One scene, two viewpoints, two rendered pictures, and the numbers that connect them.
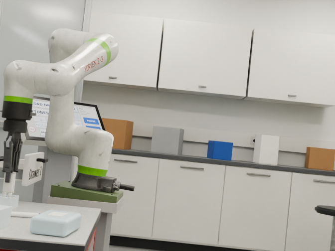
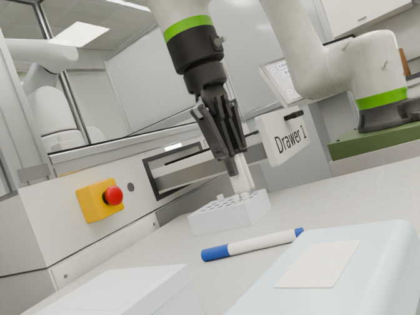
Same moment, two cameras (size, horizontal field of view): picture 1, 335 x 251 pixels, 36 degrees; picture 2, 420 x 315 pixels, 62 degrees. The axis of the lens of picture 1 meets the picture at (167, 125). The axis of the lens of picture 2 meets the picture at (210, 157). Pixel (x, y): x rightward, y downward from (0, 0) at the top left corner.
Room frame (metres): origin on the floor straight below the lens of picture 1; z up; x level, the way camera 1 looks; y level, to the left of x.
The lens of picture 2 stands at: (1.14, 0.17, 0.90)
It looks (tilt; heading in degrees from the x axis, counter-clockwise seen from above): 2 degrees down; 34
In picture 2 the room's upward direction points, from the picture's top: 20 degrees counter-clockwise
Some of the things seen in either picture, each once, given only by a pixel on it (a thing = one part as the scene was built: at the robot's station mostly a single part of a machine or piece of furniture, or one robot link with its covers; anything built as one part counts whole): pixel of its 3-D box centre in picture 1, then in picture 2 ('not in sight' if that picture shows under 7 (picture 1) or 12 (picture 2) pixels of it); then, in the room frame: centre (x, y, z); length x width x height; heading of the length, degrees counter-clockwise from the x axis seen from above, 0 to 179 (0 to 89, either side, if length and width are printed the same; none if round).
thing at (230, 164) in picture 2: (7, 175); (227, 163); (1.66, 0.49, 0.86); 0.03 x 0.01 x 0.05; 0
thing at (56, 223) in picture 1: (56, 222); (329, 292); (1.36, 0.26, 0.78); 0.15 x 0.10 x 0.04; 175
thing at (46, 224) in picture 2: not in sight; (87, 198); (1.93, 1.29, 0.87); 1.02 x 0.95 x 0.14; 4
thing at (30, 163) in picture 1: (33, 168); (286, 132); (1.94, 0.48, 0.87); 0.29 x 0.02 x 0.11; 4
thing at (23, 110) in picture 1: (18, 111); (197, 52); (1.69, 0.49, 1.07); 0.12 x 0.09 x 0.06; 90
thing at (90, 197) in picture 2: not in sight; (101, 199); (1.59, 0.76, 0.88); 0.07 x 0.05 x 0.07; 4
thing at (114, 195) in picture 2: not in sight; (112, 195); (1.60, 0.73, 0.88); 0.04 x 0.03 x 0.04; 4
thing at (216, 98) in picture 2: (10, 155); (218, 128); (1.67, 0.49, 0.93); 0.04 x 0.01 x 0.11; 90
